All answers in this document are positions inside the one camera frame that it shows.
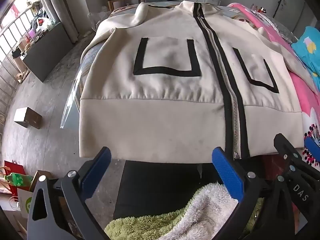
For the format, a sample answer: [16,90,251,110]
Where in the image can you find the dark low cabinet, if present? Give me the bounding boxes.
[20,21,73,83]

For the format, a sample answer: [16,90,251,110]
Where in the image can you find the white plastic bag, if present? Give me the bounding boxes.
[36,17,50,30]

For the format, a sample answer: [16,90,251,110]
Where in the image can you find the grey curtain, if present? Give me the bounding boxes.
[35,0,80,43]

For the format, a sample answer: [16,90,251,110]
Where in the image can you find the cream zip jacket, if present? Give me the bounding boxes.
[79,0,319,164]

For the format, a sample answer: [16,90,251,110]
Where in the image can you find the white window railing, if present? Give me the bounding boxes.
[0,4,40,110]

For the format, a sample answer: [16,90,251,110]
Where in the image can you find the fluffy green-white garment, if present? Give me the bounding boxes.
[104,182,265,240]

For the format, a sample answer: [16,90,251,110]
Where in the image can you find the green bottle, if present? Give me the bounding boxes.
[5,172,33,188]

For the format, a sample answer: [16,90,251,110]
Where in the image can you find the red bag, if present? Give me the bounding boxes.
[0,160,27,195]

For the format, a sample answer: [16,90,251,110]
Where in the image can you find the blue printed pillow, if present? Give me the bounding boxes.
[291,26,320,78]

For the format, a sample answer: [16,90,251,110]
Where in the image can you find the white paper bag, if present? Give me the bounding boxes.
[16,189,34,220]

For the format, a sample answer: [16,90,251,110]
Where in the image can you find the open brown cardboard box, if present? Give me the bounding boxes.
[29,169,53,193]

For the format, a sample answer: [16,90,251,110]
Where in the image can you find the clear plastic table cover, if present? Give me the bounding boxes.
[60,65,84,130]

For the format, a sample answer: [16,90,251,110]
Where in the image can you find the white wardrobe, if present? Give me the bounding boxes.
[272,0,308,33]

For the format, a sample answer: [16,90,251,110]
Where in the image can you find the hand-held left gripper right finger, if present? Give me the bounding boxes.
[211,147,297,240]

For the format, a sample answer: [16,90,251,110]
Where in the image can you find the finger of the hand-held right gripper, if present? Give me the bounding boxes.
[304,136,320,168]
[273,133,312,178]

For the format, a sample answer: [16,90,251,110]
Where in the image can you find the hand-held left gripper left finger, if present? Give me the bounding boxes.
[26,146,112,240]

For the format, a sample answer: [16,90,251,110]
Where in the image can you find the pink floral blanket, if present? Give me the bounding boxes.
[226,2,320,178]

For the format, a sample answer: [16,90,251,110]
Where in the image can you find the closed cardboard box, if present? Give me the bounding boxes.
[14,107,43,130]

